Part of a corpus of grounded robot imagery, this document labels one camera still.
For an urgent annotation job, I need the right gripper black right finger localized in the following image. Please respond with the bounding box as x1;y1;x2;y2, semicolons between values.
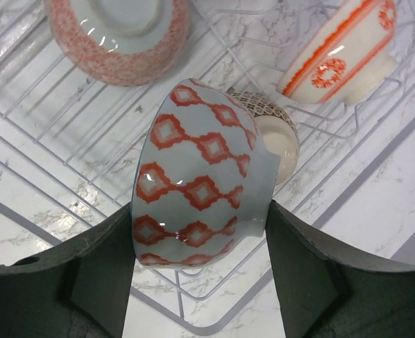
266;201;415;337

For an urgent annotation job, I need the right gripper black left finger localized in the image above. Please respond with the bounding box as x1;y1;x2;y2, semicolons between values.
0;205;135;337

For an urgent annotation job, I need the white wire dish rack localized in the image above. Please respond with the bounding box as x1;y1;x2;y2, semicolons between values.
0;1;415;337

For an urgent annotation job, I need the blue triangle patterned bowl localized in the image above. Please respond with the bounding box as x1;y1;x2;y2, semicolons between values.
131;78;280;268

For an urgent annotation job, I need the black mosaic patterned bowl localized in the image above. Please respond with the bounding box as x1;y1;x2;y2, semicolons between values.
226;87;299;185

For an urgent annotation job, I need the orange white patterned bowl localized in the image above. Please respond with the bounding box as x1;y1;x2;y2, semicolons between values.
276;0;398;106

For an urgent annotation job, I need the floral pink outside bowl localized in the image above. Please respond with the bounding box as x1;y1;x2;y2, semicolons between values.
44;0;190;87

